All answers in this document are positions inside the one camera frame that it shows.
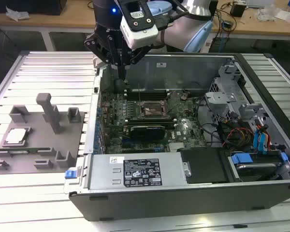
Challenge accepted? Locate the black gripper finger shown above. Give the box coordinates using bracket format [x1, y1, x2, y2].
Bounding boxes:
[122, 45, 151, 80]
[84, 33, 123, 80]

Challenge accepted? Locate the silver CPU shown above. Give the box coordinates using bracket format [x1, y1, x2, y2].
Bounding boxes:
[4, 127, 31, 146]

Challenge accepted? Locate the CPU socket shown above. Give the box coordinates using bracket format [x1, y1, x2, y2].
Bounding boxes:
[140, 100, 169, 119]

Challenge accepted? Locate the black cylinder part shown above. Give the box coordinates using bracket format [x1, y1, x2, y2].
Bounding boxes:
[114, 77, 126, 94]

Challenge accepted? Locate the black RAM slot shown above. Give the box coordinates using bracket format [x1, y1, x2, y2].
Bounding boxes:
[125, 93, 169, 101]
[125, 116, 177, 122]
[124, 87, 170, 95]

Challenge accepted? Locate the light wooden desk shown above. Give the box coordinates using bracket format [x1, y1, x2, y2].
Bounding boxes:
[0, 0, 290, 52]

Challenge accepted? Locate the large black box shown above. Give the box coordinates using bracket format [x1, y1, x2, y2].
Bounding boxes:
[0, 0, 68, 15]

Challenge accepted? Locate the black graphics card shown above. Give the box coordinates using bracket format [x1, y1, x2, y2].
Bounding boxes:
[129, 124, 166, 141]

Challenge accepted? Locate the crumpled white paper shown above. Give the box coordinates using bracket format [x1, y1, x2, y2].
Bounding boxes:
[5, 6, 30, 20]

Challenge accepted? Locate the metal disk bay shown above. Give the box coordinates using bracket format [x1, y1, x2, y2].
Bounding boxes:
[204, 64, 248, 123]

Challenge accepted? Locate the black tower box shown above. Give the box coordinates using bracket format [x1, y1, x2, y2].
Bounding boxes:
[209, 0, 219, 18]

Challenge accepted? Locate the green motherboard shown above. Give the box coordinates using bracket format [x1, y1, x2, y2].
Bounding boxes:
[96, 89, 208, 155]

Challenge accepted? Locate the silver chipset heat sink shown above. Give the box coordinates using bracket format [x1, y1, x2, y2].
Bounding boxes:
[168, 142, 185, 152]

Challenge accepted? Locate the small black cube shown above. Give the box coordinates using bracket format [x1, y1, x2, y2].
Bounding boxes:
[230, 3, 247, 18]

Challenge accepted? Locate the grey parts rack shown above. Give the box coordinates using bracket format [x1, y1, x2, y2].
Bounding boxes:
[0, 92, 86, 175]

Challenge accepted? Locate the silver power supply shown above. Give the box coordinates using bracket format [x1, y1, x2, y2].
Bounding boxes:
[87, 154, 187, 192]

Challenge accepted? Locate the black plastic shroud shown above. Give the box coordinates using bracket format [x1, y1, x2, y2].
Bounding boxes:
[178, 147, 232, 185]

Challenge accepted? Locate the grey flat device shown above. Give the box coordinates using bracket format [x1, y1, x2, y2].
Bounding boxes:
[246, 0, 274, 7]

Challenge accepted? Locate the clear plastic bag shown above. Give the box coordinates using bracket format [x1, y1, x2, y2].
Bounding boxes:
[255, 3, 282, 23]

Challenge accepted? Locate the hard disk in blue carrier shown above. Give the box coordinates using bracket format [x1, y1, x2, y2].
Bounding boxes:
[228, 151, 290, 183]

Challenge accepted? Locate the black PC case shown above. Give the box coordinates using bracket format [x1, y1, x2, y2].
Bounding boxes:
[63, 51, 290, 222]

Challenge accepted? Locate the white open box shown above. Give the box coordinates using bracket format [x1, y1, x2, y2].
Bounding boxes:
[275, 9, 290, 26]

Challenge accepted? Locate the grey case handle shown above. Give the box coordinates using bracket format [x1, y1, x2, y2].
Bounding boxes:
[92, 56, 106, 70]

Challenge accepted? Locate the white camera on black mount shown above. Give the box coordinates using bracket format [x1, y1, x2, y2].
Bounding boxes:
[120, 0, 159, 50]

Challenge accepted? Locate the black wire bundle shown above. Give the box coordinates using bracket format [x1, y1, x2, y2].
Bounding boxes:
[199, 96, 232, 148]

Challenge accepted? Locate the red yellow wire bundle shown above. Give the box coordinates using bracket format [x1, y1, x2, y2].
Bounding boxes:
[222, 127, 255, 148]

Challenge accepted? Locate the blue flat wire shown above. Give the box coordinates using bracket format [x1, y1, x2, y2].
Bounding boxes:
[253, 124, 261, 155]
[260, 124, 269, 155]

